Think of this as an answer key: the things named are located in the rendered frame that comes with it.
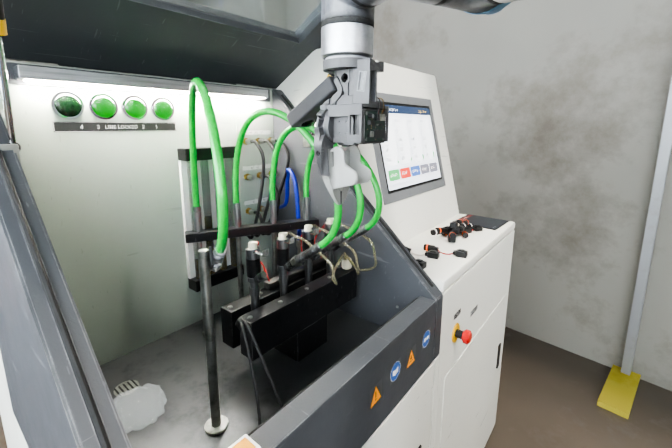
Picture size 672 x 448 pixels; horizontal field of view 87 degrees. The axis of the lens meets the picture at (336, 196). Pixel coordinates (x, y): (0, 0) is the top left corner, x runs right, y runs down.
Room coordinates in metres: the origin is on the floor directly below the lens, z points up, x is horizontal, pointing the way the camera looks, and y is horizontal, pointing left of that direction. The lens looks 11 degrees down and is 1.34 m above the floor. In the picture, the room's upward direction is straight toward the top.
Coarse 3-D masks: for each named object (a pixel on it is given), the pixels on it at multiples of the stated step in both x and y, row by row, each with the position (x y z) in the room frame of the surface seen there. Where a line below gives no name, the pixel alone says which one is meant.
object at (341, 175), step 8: (328, 152) 0.52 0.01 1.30; (336, 152) 0.52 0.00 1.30; (344, 152) 0.52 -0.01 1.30; (336, 160) 0.52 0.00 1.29; (344, 160) 0.52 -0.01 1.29; (336, 168) 0.53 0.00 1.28; (344, 168) 0.52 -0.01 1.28; (328, 176) 0.53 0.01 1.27; (336, 176) 0.53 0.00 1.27; (344, 176) 0.52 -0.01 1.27; (352, 176) 0.51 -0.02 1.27; (328, 184) 0.53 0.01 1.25; (336, 184) 0.53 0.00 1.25; (344, 184) 0.52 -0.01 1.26; (352, 184) 0.51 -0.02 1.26; (336, 192) 0.54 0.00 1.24; (336, 200) 0.54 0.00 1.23
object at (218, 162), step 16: (192, 80) 0.64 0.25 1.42; (192, 96) 0.71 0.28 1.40; (208, 96) 0.55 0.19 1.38; (192, 112) 0.74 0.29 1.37; (208, 112) 0.51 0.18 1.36; (192, 128) 0.76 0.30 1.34; (208, 128) 0.50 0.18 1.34; (192, 144) 0.77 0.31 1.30; (192, 160) 0.78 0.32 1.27; (192, 176) 0.79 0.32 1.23; (224, 176) 0.47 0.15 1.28; (192, 192) 0.79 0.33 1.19; (224, 192) 0.46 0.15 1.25; (224, 208) 0.46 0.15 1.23; (224, 224) 0.46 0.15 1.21; (224, 240) 0.48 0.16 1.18
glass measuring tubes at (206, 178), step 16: (208, 160) 0.90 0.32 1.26; (224, 160) 0.94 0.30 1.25; (208, 176) 0.88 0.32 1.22; (208, 192) 0.88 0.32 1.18; (192, 208) 0.84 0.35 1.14; (208, 208) 0.87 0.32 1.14; (192, 224) 0.85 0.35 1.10; (208, 224) 0.87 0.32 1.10; (192, 256) 0.85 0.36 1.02; (192, 272) 0.85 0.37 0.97; (224, 272) 0.89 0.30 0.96; (192, 288) 0.84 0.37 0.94
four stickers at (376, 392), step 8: (424, 336) 0.71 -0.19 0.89; (424, 344) 0.71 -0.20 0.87; (408, 352) 0.65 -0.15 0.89; (400, 360) 0.62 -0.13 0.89; (408, 360) 0.65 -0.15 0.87; (392, 368) 0.60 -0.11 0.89; (400, 368) 0.62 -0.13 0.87; (392, 376) 0.60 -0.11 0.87; (376, 384) 0.55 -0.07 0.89; (376, 392) 0.55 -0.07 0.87; (376, 400) 0.55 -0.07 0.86
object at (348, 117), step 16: (336, 64) 0.51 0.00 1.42; (352, 64) 0.50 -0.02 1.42; (368, 64) 0.49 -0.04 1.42; (336, 80) 0.53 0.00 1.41; (352, 80) 0.52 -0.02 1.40; (368, 80) 0.49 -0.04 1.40; (336, 96) 0.53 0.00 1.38; (352, 96) 0.52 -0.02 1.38; (368, 96) 0.49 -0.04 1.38; (320, 112) 0.53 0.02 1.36; (336, 112) 0.51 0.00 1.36; (352, 112) 0.49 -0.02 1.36; (368, 112) 0.50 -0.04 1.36; (384, 112) 0.53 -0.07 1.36; (336, 128) 0.52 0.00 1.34; (352, 128) 0.50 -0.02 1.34; (368, 128) 0.50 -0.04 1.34; (384, 128) 0.53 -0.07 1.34; (352, 144) 0.50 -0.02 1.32
